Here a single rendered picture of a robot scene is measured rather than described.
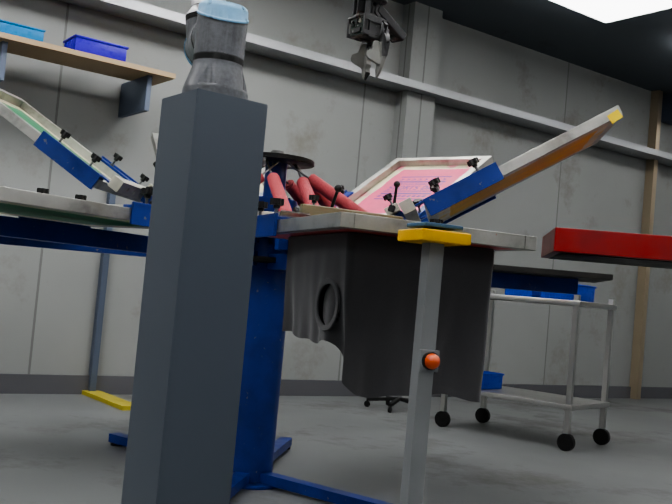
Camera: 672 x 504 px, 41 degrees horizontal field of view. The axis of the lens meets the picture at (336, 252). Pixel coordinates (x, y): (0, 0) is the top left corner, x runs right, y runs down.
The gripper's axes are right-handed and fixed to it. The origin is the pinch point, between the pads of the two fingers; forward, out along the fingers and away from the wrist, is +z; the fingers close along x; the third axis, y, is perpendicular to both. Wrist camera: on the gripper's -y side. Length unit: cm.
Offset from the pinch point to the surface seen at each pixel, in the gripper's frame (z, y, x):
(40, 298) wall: 77, -42, -375
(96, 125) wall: -36, -66, -375
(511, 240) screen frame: 39, -39, 16
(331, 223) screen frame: 40.1, 8.3, -1.0
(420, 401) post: 81, -2, 27
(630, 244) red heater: 30, -137, -17
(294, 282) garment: 55, -9, -41
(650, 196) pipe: -71, -652, -368
